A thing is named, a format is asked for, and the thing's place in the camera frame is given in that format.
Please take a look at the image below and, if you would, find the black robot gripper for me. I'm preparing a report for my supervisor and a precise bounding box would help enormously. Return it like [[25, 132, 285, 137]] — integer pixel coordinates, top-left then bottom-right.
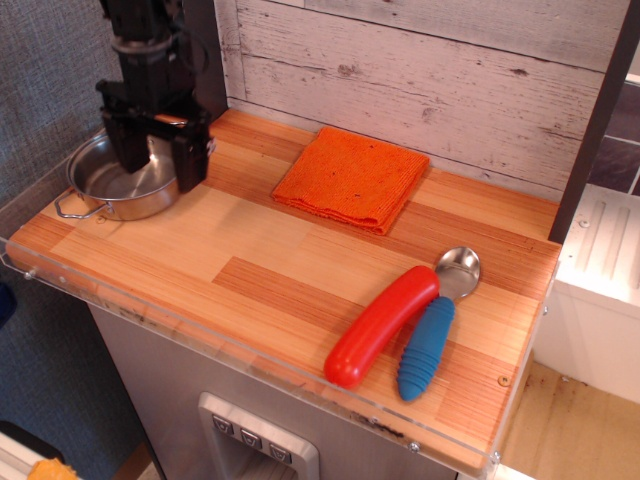
[[96, 42, 215, 193]]

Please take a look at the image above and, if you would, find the stainless steel pot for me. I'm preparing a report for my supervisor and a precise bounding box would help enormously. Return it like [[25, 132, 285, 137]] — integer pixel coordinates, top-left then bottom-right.
[[54, 132, 180, 221]]

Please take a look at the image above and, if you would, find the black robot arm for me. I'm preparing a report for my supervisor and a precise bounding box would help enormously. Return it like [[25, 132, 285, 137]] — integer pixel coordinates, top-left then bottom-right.
[[96, 1, 213, 193]]

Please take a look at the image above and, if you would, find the orange folded cloth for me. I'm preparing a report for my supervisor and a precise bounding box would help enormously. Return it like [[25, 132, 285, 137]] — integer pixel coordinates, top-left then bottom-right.
[[272, 126, 430, 235]]

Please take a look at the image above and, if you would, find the grey toy fridge cabinet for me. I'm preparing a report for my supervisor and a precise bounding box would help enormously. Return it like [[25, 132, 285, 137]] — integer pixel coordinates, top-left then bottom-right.
[[90, 307, 456, 479]]

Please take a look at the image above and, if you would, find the red plastic sausage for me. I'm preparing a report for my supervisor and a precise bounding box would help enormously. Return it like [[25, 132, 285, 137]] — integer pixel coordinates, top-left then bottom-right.
[[324, 265, 440, 389]]

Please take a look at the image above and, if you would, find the clear acrylic edge guard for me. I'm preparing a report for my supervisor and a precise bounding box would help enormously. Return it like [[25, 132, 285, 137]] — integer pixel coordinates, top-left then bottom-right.
[[1, 240, 499, 479]]

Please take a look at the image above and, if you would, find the yellow object bottom left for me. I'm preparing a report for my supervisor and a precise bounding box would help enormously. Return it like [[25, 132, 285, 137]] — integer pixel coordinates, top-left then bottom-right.
[[27, 459, 79, 480]]

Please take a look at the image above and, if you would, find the white toy sink unit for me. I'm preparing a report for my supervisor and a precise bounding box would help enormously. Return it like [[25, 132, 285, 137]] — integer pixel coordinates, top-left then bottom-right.
[[533, 74, 640, 406]]

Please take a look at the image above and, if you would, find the dark left shelf post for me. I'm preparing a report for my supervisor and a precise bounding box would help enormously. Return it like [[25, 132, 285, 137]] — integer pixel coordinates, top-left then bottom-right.
[[179, 0, 228, 120]]

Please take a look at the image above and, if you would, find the dark shelf post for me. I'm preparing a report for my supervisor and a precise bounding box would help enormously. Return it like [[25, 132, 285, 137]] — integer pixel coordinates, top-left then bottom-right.
[[548, 0, 639, 244], [179, 0, 228, 120]]

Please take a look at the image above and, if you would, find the blue handled metal spoon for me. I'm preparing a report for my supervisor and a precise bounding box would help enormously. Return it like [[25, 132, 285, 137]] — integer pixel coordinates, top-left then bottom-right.
[[397, 246, 481, 402]]

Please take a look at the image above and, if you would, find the dark right shelf post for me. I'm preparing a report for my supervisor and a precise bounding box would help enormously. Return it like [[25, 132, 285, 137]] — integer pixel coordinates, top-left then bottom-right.
[[548, 0, 639, 244]]

